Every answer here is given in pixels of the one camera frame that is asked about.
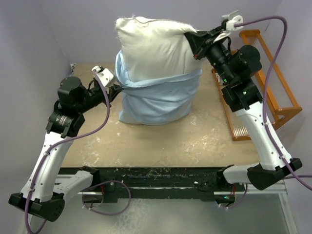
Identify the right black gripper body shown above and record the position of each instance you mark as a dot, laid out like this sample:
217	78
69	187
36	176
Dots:
209	41

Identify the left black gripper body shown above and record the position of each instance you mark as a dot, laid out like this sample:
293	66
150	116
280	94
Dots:
110	92

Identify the white pillow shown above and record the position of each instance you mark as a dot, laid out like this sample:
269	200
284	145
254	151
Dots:
155	48

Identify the light blue pillowcase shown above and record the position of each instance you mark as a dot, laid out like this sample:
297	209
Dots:
155	101

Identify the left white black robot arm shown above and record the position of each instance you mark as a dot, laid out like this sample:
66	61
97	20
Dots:
40	196

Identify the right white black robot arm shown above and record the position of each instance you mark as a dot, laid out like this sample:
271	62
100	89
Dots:
245	100

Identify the small clear plastic box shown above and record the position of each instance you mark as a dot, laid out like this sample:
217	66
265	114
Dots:
219	79

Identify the orange wooden tiered rack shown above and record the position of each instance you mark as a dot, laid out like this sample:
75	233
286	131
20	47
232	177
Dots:
281	103

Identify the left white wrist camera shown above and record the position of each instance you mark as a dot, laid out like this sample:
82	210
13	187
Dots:
104	76

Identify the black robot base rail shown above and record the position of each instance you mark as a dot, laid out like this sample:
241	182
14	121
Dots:
203	183

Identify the aluminium extrusion frame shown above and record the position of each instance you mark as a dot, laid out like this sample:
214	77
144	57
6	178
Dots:
43	198

